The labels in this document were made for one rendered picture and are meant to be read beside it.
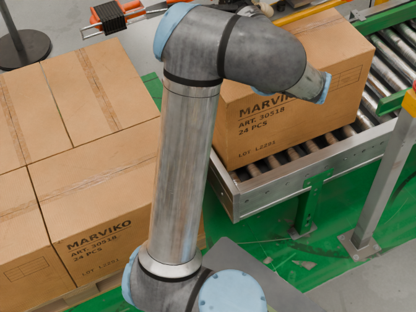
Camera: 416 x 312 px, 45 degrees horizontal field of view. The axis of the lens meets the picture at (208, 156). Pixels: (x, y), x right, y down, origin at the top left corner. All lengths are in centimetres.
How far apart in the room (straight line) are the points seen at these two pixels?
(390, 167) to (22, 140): 149
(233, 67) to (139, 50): 253
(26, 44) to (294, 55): 283
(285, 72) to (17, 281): 147
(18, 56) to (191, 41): 269
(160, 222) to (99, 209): 89
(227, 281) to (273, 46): 54
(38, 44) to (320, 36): 213
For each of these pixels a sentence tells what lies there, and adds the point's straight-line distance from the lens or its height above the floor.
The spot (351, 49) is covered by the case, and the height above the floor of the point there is 95.
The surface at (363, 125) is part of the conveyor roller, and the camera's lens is 224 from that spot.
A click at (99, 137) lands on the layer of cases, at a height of 54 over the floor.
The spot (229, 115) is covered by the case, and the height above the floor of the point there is 88.
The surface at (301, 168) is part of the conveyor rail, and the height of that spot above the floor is 59.
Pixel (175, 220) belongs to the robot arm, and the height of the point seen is 125.
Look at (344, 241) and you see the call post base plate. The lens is 252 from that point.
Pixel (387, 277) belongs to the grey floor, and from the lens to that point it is 249.
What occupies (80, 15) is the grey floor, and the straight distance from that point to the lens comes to 378.
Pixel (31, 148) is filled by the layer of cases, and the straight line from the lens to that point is 224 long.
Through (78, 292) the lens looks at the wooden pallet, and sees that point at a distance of 233.
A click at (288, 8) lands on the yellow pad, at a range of 173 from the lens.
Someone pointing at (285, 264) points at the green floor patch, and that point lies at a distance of 242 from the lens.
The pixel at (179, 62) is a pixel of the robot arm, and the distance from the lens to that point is 93.
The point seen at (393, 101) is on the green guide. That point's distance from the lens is 224.
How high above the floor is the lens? 217
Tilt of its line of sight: 52 degrees down
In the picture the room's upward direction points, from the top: 3 degrees counter-clockwise
